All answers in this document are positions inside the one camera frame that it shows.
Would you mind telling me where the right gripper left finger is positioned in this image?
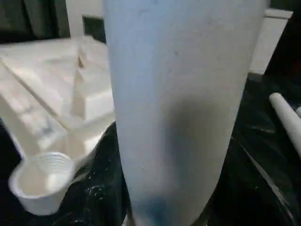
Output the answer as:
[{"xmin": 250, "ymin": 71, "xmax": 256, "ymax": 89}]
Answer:
[{"xmin": 53, "ymin": 121, "xmax": 133, "ymax": 226}]

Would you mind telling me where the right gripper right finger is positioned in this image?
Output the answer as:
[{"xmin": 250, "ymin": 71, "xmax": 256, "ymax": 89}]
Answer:
[{"xmin": 206, "ymin": 134, "xmax": 301, "ymax": 226}]

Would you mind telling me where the white plastic table top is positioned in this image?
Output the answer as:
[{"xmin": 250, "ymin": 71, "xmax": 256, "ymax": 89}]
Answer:
[{"xmin": 0, "ymin": 35, "xmax": 118, "ymax": 217}]

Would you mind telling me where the white plastic table leg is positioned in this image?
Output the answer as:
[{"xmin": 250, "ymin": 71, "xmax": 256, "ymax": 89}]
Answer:
[
  {"xmin": 269, "ymin": 92, "xmax": 301, "ymax": 154},
  {"xmin": 103, "ymin": 0, "xmax": 269, "ymax": 226}
]

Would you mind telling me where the black work mat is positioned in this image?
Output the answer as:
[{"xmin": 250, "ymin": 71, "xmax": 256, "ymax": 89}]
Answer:
[{"xmin": 0, "ymin": 72, "xmax": 301, "ymax": 226}]

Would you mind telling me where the grey curtain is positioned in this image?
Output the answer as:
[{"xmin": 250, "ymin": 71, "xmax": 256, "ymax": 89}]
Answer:
[{"xmin": 0, "ymin": 0, "xmax": 71, "ymax": 43}]

